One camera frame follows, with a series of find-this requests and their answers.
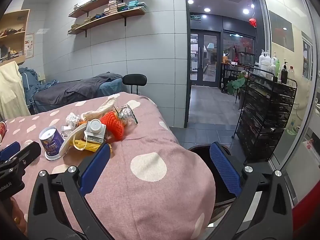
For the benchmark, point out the dark brown pump bottle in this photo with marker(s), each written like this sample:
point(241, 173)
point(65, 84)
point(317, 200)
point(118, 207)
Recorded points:
point(284, 75)

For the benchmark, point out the cream cloth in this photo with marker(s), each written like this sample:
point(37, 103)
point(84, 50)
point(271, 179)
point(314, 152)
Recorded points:
point(12, 92)

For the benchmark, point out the black round chair back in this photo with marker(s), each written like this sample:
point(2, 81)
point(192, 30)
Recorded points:
point(135, 80)

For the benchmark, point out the wooden cabinet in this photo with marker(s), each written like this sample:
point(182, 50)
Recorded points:
point(15, 20)

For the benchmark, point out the person's red jacket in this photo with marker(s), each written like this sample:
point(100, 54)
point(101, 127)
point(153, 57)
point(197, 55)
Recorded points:
point(305, 212)

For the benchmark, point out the group of bottles on cart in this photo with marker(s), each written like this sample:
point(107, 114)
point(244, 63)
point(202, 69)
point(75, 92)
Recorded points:
point(263, 61)

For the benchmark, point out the glass double door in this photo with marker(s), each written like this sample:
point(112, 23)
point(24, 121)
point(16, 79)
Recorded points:
point(205, 57)

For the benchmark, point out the purple paper cup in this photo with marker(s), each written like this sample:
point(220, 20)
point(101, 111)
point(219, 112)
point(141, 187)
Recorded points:
point(52, 145)

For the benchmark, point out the orange foam net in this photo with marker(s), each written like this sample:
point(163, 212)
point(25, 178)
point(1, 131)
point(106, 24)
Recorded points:
point(113, 125)

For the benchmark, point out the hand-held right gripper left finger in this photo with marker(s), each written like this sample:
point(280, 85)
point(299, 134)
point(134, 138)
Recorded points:
point(96, 165)

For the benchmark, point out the wall poster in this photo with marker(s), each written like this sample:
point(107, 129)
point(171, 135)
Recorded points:
point(29, 45)

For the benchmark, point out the dark wall panel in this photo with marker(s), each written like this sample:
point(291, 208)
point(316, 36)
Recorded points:
point(282, 31)

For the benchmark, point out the glass tank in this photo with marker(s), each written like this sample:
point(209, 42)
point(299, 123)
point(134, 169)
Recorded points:
point(247, 58)

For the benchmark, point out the yellow foam net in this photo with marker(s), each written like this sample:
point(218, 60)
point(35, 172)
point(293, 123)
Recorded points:
point(83, 145)

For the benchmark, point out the black trash bin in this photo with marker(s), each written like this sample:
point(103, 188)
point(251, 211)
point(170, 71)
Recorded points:
point(200, 160)

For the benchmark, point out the red vase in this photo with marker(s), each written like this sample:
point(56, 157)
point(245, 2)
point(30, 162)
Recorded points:
point(236, 56)

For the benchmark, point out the blue cloth pile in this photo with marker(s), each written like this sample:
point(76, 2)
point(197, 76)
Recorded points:
point(30, 82)

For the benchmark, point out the wooden wall shelf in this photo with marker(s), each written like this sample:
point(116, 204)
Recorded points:
point(107, 18)
point(107, 1)

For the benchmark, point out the clear plastic wrapper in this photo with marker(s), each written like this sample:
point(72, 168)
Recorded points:
point(125, 112)

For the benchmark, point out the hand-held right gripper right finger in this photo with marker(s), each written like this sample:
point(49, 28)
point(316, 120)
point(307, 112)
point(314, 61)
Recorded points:
point(225, 170)

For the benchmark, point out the person's left hand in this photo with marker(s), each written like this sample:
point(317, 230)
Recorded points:
point(18, 213)

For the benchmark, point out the crumpled white paper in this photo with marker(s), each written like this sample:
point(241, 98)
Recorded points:
point(72, 118)

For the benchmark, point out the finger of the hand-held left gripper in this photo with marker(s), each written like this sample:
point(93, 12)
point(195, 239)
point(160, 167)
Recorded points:
point(10, 151)
point(31, 152)

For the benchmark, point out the red hanging ornament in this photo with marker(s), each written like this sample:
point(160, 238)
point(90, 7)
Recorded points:
point(253, 22)

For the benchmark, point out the white box red label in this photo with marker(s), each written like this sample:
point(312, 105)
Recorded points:
point(308, 145)

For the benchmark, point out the green bowl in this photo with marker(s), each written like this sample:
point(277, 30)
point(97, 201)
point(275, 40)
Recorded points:
point(293, 131)

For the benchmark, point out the pink dotted blanket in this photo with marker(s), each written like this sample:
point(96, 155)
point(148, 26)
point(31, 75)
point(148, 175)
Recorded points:
point(150, 200)

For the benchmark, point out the blue massage bed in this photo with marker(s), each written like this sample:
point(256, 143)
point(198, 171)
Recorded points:
point(111, 86)

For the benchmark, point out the clear bottle red cap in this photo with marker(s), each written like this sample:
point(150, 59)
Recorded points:
point(291, 76)

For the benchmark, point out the green exit sign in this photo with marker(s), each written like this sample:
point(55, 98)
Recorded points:
point(195, 17)

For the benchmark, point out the light blue lamp shade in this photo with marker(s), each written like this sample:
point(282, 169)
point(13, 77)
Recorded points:
point(209, 45)

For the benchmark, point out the potted green plant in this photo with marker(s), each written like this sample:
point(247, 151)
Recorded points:
point(236, 83)

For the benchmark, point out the wooden wall shelves with books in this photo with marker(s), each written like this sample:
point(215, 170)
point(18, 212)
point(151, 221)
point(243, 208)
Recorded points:
point(115, 3)

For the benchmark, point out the white pump bottle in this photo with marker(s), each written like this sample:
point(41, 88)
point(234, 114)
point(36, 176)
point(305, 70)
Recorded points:
point(274, 60)

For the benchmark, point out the green bottle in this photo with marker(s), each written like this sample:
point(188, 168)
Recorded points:
point(277, 68)

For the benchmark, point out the white carton with cap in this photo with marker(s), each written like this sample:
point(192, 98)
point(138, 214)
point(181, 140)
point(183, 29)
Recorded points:
point(96, 133)

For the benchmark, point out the black hallway table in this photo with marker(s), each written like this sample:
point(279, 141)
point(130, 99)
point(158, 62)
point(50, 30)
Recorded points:
point(230, 66)

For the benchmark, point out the beige paper bag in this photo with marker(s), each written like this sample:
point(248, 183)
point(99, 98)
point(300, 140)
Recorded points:
point(105, 105)

